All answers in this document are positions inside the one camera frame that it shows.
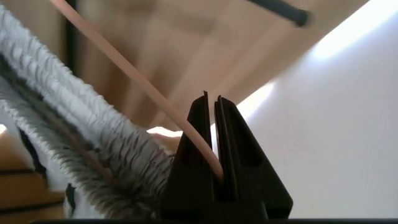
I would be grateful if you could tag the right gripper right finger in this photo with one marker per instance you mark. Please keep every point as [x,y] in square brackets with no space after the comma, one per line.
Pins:
[255,186]

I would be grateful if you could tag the pale grey garment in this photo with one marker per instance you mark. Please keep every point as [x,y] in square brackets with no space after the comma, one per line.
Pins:
[77,109]

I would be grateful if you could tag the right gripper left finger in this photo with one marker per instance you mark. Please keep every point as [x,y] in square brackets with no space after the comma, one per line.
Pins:
[186,193]

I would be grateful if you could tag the pink clothes hanger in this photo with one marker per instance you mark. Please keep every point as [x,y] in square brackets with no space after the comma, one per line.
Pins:
[140,81]

